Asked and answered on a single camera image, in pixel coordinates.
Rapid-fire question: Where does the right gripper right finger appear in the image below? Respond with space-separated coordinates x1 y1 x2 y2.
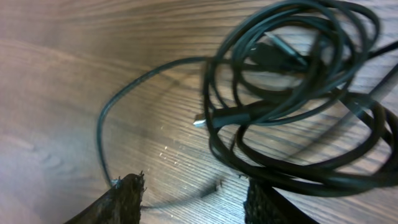
244 179 318 224

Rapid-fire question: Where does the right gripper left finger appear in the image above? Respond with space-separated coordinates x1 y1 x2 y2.
65 173 144 224

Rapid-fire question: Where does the black USB cable with tail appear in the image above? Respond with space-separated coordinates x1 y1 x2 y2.
96 0 398 187

